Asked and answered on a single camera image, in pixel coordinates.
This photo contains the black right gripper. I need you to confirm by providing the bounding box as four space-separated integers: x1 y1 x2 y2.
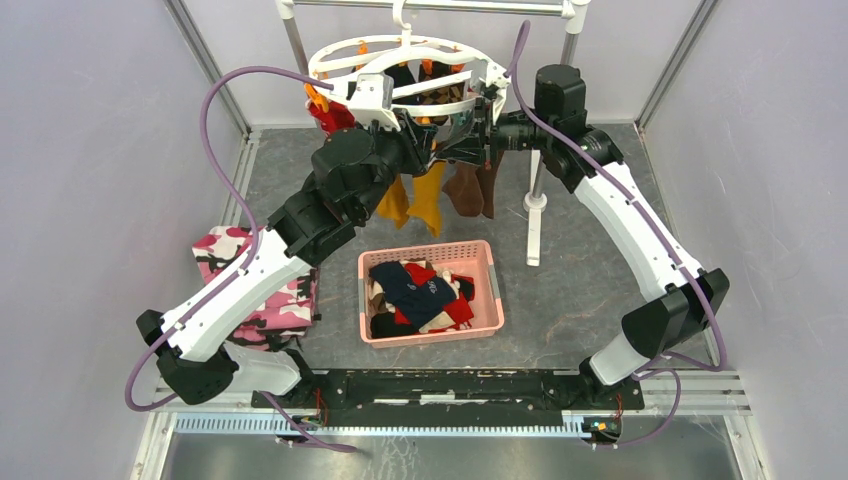
437 95 555 170

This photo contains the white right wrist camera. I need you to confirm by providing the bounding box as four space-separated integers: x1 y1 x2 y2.
469 61 511 119

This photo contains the yellow cloth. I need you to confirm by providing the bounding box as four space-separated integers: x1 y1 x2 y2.
407 161 446 238

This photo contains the navy blue sock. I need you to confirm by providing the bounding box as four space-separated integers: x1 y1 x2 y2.
369 261 458 328

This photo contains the white round clip hanger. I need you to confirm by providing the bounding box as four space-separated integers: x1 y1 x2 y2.
308 1 497 128

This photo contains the pink perforated plastic basket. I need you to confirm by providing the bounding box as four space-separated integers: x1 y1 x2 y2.
358 240 505 348

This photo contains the red cloth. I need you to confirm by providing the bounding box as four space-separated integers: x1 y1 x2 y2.
307 100 356 136

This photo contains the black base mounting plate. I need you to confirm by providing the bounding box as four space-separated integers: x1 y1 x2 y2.
276 369 645 428

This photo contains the pink camouflage folded cloth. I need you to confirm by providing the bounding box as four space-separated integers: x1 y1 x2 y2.
192 225 322 354

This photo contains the argyle brown yellow sock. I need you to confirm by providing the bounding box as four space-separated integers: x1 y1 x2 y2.
416 59 465 126

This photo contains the orange clothes clip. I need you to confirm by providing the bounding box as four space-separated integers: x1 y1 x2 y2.
304 83 330 114

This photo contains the white metal drying rack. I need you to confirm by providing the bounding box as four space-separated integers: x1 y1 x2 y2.
268 2 596 265

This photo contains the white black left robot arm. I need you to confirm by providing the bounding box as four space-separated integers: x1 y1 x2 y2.
137 122 438 408

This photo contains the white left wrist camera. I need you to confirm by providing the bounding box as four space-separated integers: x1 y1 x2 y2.
346 73 400 131

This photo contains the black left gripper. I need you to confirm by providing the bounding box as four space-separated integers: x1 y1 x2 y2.
354 109 441 224

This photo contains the brown striped sock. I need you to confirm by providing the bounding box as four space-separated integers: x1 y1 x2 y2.
442 152 503 219

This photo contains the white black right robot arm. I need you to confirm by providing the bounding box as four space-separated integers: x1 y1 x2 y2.
442 64 730 408

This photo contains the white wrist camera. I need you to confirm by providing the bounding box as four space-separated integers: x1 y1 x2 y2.
346 73 400 131
469 61 511 119

